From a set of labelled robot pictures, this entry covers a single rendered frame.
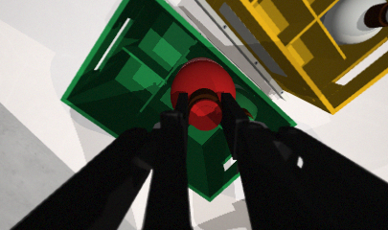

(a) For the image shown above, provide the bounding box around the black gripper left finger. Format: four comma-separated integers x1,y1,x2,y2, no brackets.
10,93,194,230

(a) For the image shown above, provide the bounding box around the yellow divided crate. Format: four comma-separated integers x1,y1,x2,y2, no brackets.
205,0,388,99

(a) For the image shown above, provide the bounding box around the green divided crate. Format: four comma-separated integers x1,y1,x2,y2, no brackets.
61,0,280,185

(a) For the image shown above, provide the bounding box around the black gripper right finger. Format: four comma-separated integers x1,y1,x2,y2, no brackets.
220,93,388,230

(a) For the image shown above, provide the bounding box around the white bottle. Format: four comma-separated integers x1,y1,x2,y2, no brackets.
319,0,388,45

